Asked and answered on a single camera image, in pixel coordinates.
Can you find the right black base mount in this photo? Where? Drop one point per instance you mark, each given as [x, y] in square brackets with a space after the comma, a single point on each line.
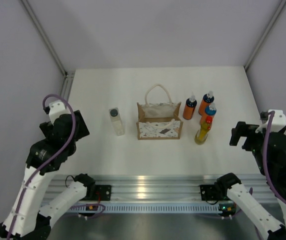
[209, 193]

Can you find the orange bottle dark blue top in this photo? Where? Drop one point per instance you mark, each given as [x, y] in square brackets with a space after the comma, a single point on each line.
[189, 108]

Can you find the slotted grey cable duct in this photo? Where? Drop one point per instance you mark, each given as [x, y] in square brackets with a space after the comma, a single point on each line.
[198, 208]

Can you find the orange bottle light blue top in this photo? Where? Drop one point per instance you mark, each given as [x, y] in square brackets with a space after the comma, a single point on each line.
[209, 111]

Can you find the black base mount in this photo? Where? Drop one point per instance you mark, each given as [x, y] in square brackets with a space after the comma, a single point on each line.
[102, 193]
[209, 193]

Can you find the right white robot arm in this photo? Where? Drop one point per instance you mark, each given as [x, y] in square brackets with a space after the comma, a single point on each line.
[267, 143]

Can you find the clear bottle grey cap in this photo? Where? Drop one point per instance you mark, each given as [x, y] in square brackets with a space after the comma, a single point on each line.
[116, 121]

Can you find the burlap canvas tote bag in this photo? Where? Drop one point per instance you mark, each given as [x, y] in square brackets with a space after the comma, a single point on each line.
[159, 121]

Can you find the yellow bottle red cap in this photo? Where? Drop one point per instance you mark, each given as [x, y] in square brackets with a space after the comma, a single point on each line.
[202, 133]

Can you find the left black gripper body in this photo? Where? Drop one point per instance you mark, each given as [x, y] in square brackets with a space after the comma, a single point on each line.
[82, 131]

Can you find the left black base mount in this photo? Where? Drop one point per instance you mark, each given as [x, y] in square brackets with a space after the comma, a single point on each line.
[102, 193]

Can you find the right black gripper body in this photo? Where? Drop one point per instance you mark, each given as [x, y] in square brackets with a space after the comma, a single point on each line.
[257, 138]

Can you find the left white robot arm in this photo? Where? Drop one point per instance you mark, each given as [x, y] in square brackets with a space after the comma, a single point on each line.
[28, 218]

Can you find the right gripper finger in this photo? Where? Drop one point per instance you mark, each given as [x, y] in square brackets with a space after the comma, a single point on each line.
[237, 132]
[247, 145]

